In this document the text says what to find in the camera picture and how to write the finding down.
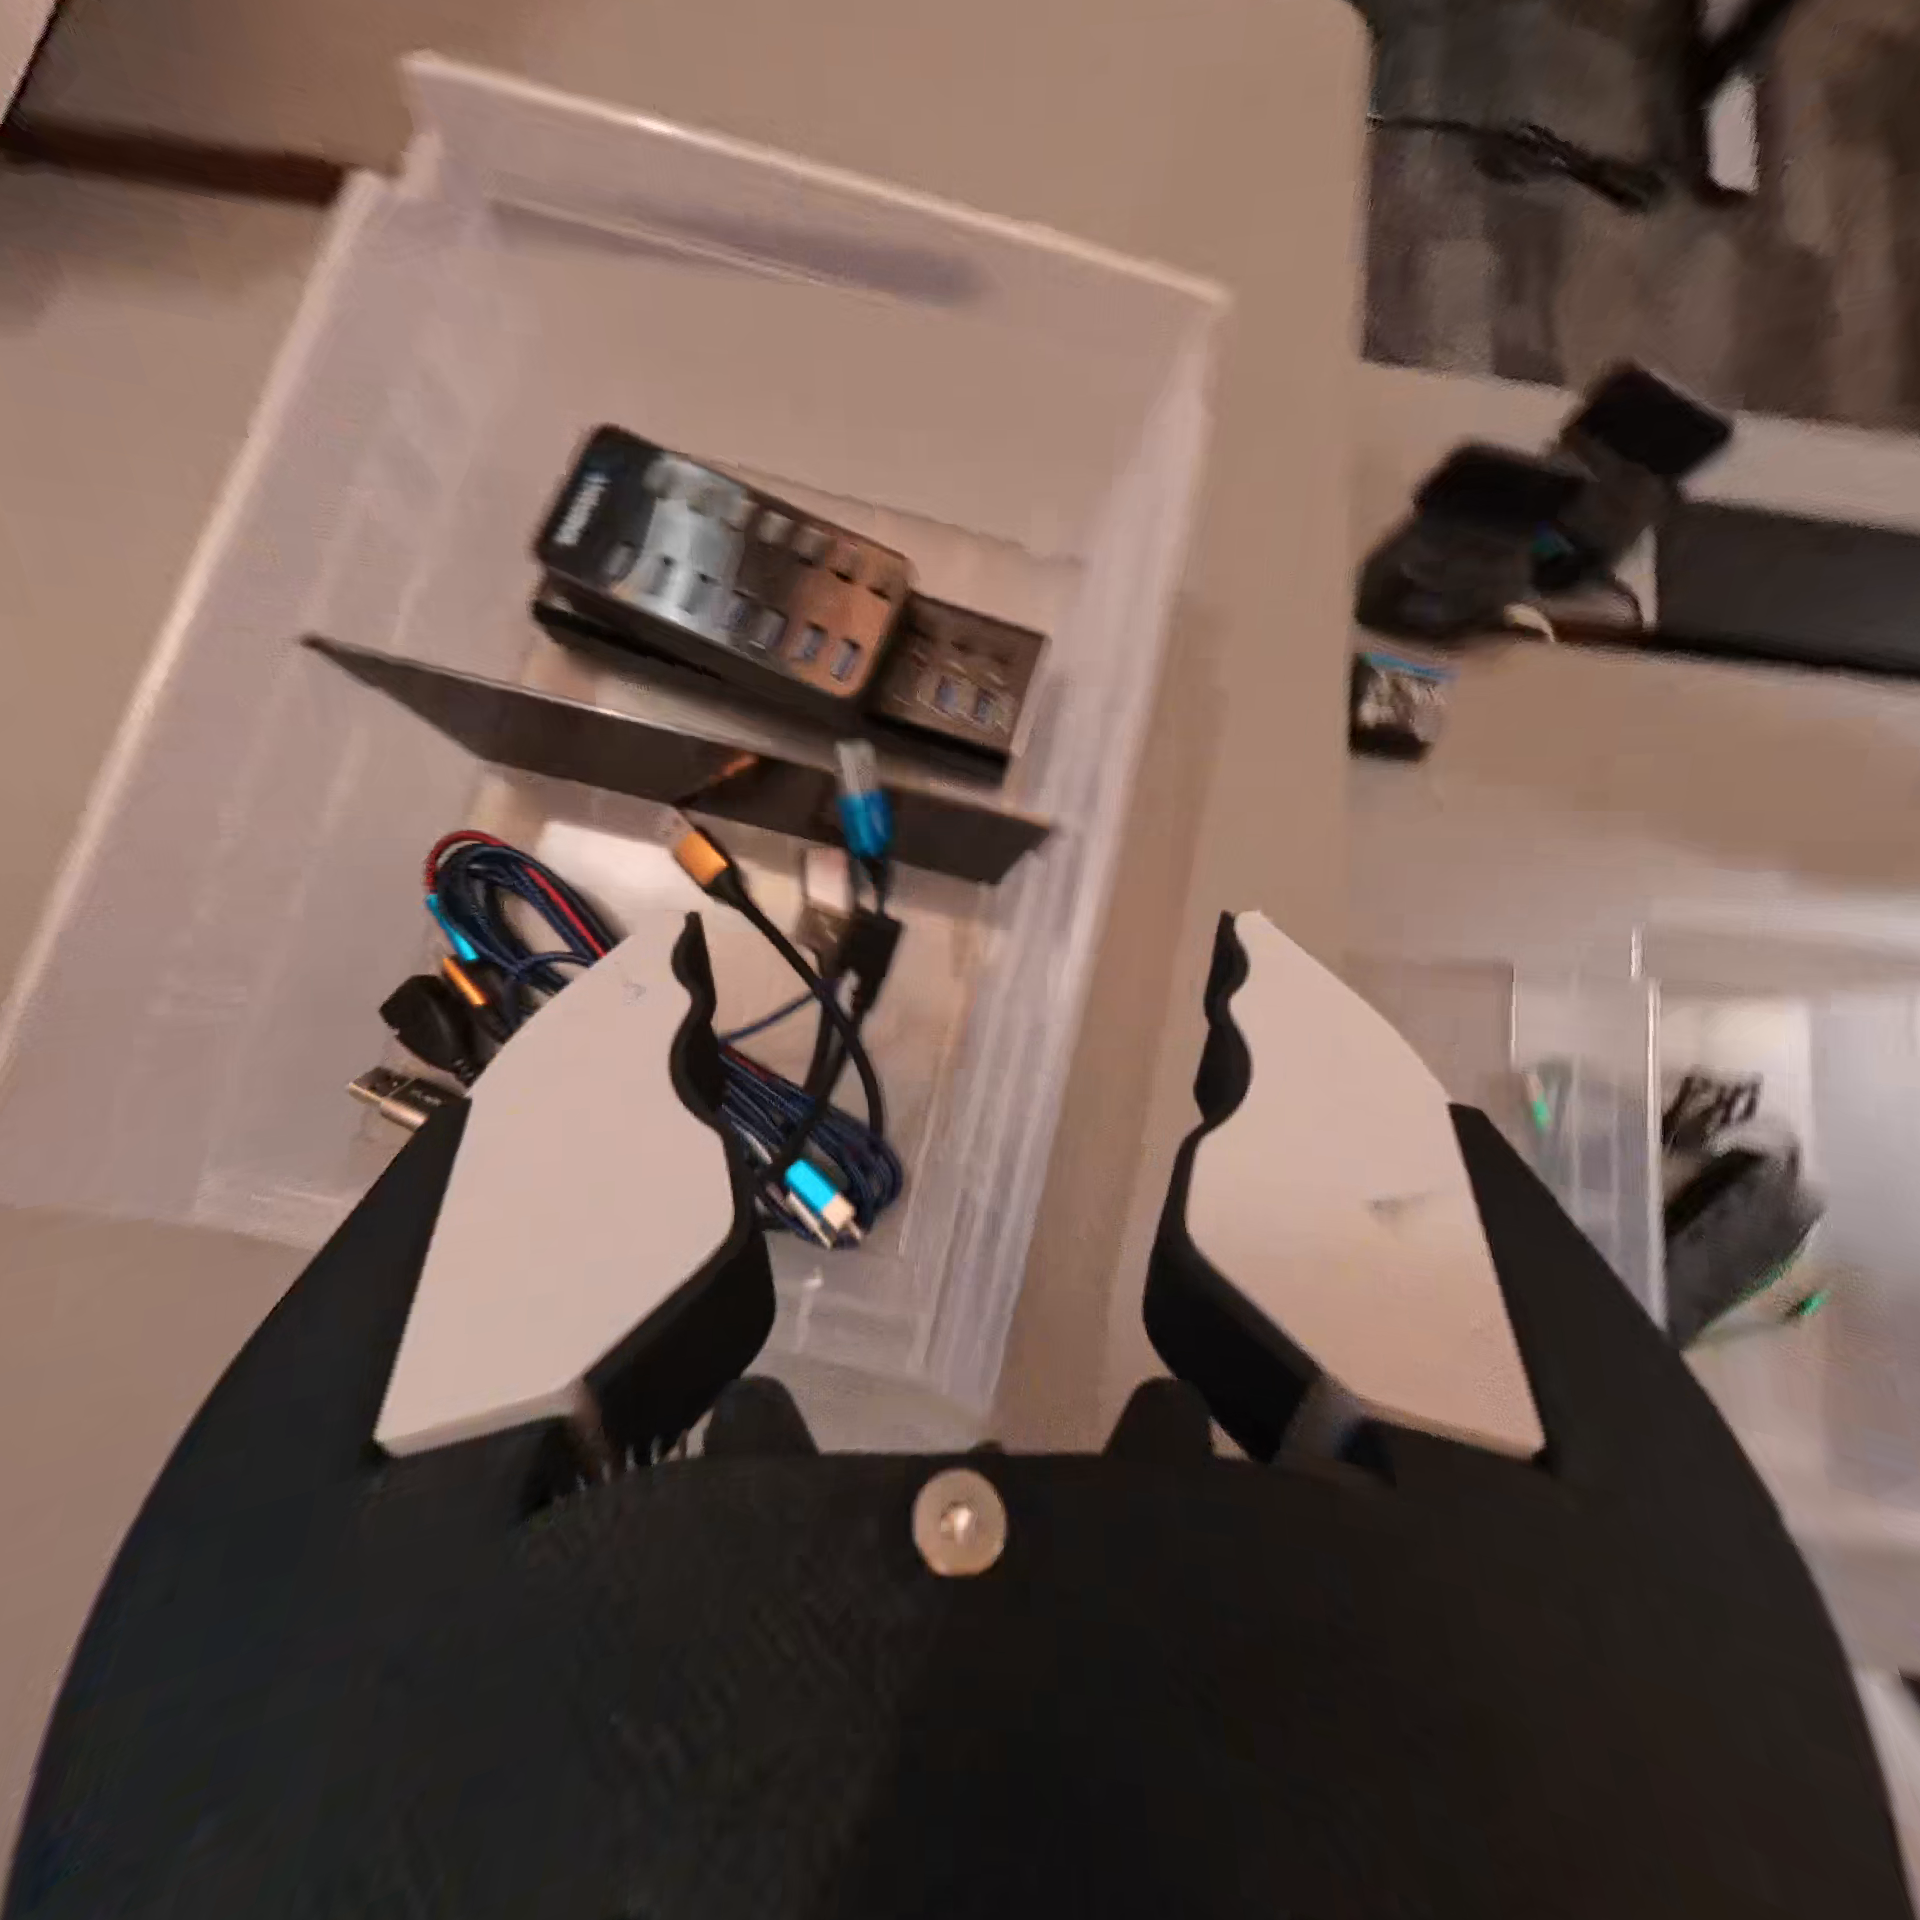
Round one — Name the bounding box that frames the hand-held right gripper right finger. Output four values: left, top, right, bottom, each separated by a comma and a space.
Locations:
1141, 907, 1550, 1472

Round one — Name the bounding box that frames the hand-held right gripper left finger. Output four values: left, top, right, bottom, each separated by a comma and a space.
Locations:
373, 907, 780, 1480

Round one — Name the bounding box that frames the large black usb hub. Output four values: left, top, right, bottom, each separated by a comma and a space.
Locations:
532, 424, 921, 707

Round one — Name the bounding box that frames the clear plastic storage bin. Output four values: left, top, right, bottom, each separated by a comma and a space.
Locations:
0, 54, 1235, 1413

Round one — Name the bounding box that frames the black plug adapter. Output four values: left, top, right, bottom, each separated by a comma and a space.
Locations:
377, 977, 481, 1074

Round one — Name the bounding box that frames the small black usb hub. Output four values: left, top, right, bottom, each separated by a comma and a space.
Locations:
870, 592, 1051, 769

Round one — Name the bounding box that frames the black bundled item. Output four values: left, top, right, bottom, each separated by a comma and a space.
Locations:
1657, 1072, 1823, 1345

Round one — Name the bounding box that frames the black divider panel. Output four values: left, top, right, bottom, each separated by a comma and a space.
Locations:
299, 634, 1057, 887

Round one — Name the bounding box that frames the small dark packet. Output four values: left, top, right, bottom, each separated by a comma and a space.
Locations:
1350, 653, 1456, 760

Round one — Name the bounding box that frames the flat black device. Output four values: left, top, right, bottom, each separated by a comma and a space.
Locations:
1640, 504, 1920, 677

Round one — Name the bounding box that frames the blue braided usb cable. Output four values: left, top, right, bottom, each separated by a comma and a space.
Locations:
428, 840, 910, 1255

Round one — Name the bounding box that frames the red braided usb cable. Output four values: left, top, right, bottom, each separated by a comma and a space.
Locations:
422, 830, 600, 1022

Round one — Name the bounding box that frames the orange plug black cable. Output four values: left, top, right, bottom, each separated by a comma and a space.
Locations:
656, 810, 894, 1158

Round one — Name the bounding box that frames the cyan plug usb cable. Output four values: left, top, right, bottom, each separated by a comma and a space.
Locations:
832, 737, 903, 918

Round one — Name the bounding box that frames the thin black floor cable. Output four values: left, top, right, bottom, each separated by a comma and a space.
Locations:
1371, 112, 1667, 205

